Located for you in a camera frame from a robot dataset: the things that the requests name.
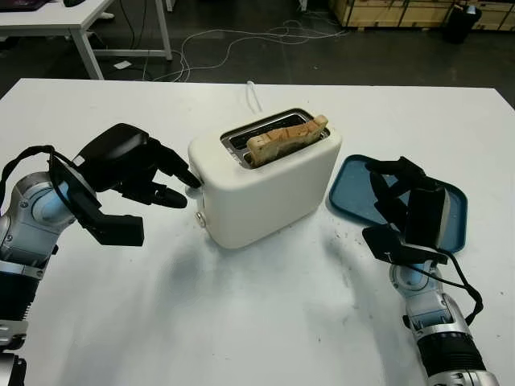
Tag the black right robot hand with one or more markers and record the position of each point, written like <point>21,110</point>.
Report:
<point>426,217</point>

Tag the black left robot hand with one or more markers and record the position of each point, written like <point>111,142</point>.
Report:
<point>116,157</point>

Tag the cream two-slot toaster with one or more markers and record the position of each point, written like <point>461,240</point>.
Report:
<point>261,201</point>

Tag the slice of toasted bread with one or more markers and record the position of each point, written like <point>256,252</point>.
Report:
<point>281,138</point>

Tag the blue plastic tray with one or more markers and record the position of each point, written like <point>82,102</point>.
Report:
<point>354,193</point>

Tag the white paper scrap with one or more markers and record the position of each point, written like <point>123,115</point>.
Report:
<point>122,64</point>

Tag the white shoe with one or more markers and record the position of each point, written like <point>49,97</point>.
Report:
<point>107,16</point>

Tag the white office desk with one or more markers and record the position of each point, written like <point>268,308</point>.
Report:
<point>60,18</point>

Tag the black computer mouse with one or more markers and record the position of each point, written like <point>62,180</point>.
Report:
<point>73,2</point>

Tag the white furniture leg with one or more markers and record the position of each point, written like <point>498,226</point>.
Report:
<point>303,5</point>
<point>170,5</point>

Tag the black keyboard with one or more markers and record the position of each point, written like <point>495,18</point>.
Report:
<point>24,5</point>

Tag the black waste bin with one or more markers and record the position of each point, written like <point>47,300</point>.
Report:
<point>458,28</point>

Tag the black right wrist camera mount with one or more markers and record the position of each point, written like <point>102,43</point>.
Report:
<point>382,241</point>

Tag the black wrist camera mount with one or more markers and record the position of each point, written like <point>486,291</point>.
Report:
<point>116,231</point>
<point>382,241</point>

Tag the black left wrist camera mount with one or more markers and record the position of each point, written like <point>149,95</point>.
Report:
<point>116,231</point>

